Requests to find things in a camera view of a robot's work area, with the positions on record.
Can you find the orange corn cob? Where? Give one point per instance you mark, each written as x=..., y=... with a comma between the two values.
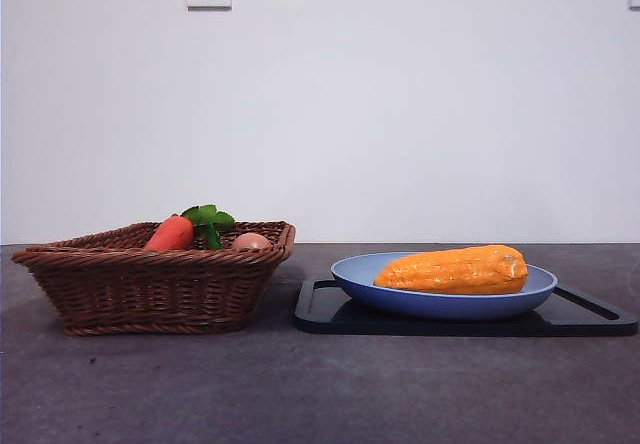
x=450, y=271

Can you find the blue plate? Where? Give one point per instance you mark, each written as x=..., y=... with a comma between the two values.
x=440, y=306

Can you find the brown wicker basket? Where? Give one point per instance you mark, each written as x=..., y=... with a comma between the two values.
x=150, y=289

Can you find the brown egg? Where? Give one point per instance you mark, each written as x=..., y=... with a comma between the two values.
x=251, y=241

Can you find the black rectangular tray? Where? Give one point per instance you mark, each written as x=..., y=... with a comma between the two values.
x=320, y=321

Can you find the orange carrot with green leaves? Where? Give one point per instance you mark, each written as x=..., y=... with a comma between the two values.
x=172, y=234

